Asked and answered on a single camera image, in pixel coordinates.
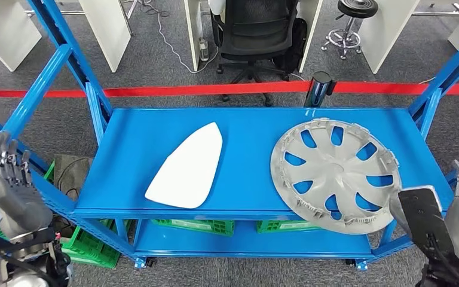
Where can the green plastic crate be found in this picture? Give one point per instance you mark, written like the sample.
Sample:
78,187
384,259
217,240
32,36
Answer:
95,249
281,226
190,227

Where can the black mesh office chair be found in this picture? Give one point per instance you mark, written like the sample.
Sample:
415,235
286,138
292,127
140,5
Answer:
253,31

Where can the blue metal shelf rack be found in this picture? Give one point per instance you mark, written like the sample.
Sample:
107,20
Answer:
253,158

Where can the white power strip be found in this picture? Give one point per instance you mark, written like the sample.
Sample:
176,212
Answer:
203,49

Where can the red barrier belt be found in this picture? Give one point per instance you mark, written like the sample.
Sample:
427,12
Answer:
213,89

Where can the silver plastic wheel hubcap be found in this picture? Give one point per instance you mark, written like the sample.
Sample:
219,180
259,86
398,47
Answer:
332,174

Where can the black bag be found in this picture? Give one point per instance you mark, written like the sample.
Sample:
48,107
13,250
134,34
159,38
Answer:
291,47

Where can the white triangular plastic panel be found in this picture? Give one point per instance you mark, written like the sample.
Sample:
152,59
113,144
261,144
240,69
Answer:
186,170

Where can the black round stool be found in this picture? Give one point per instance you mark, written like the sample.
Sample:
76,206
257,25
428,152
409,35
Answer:
358,8

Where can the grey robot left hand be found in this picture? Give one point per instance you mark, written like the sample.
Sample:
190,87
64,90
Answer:
19,206

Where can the chrome barrier post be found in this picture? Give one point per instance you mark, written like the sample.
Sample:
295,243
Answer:
318,91

